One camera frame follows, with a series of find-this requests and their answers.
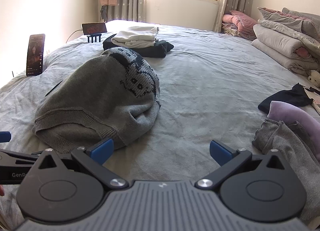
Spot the grey pillow with pink trim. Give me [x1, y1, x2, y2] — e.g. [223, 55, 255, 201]
[257, 7, 320, 47]

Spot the pink pillows pile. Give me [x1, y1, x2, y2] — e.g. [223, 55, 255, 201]
[222, 10, 259, 33]

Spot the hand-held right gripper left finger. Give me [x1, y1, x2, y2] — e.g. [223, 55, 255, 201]
[30, 138, 129, 191]

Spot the black garment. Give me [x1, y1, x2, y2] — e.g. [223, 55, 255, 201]
[258, 83, 313, 113]

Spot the sideways smartphone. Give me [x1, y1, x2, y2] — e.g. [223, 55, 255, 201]
[81, 22, 108, 35]

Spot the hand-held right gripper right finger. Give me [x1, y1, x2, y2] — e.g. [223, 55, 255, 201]
[195, 140, 290, 191]

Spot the folded white garment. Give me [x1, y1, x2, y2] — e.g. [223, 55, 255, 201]
[111, 26, 160, 48]

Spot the white plush toy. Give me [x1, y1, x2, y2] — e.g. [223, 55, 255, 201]
[307, 70, 320, 88]

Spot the folded light grey quilt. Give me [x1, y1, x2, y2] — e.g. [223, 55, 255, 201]
[251, 24, 320, 77]

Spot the upright smartphone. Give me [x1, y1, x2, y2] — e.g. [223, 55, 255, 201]
[26, 34, 46, 77]

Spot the blue chair-shaped phone stand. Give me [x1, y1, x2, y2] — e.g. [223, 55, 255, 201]
[87, 33, 102, 43]

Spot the white charging cable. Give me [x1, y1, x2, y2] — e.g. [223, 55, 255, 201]
[66, 29, 83, 44]

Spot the purple garment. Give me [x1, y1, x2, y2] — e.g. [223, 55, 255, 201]
[267, 101, 320, 152]

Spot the striped folded blanket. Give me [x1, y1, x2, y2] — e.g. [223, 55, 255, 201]
[221, 25, 258, 41]

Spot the folded dark garment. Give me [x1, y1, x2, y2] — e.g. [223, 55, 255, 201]
[102, 33, 175, 58]

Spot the grey patterned knit sweater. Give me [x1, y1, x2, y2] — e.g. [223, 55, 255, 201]
[32, 47, 161, 154]

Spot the crumpled grey garment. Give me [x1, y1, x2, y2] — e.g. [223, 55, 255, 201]
[252, 119, 320, 216]

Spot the bed with grey sheet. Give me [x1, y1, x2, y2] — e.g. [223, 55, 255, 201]
[0, 19, 320, 231]

